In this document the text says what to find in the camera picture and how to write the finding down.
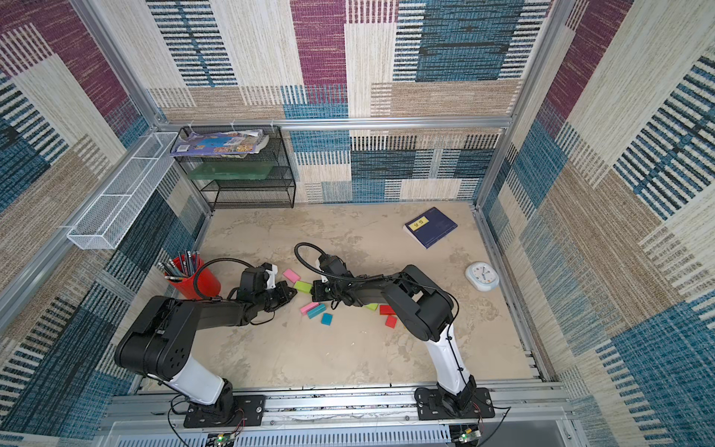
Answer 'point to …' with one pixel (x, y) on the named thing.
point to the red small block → (390, 321)
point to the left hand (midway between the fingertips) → (298, 291)
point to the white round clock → (482, 276)
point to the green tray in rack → (237, 170)
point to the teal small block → (327, 318)
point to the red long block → (386, 309)
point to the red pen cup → (192, 276)
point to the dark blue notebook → (430, 226)
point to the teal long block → (317, 311)
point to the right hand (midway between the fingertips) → (316, 293)
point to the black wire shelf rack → (263, 181)
